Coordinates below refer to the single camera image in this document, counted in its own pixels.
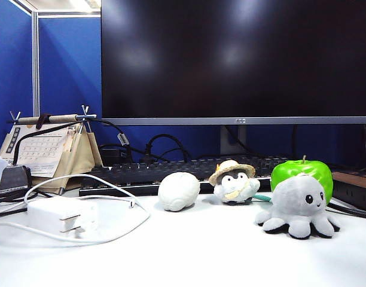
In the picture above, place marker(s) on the brown black power strip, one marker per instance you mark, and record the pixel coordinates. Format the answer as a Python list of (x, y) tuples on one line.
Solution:
[(353, 185)]

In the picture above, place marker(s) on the black mechanical keyboard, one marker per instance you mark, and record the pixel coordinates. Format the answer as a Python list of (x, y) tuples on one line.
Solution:
[(135, 176)]

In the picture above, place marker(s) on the penguin plush with straw hat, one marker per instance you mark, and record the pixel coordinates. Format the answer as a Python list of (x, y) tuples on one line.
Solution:
[(231, 182)]

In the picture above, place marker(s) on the grey monitor stand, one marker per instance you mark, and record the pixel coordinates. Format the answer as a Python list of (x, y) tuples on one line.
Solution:
[(225, 143)]

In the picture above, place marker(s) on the green apple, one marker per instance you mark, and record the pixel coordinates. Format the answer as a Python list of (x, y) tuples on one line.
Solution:
[(290, 170)]

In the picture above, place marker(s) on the white brain stress ball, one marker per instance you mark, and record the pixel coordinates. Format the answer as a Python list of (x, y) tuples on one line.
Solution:
[(178, 191)]

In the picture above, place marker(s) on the grey black octopus plush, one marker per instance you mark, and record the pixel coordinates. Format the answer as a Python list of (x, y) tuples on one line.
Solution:
[(296, 197)]

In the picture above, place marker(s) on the grey black desk device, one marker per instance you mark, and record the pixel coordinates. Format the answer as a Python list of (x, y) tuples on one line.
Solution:
[(12, 179)]

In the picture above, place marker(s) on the paper desk calendar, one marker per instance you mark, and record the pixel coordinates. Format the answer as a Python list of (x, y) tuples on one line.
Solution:
[(39, 149)]

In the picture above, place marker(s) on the beige canvas calendar stand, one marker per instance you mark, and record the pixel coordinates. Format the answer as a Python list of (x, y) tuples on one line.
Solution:
[(81, 158)]

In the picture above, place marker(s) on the aluminium partition post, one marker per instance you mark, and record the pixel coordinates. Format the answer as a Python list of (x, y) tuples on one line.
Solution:
[(35, 59)]

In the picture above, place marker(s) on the white charger adapter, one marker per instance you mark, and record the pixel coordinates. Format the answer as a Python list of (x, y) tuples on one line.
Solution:
[(51, 212)]

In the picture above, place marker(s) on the black computer monitor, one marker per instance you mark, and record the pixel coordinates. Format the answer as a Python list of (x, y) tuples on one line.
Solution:
[(231, 59)]

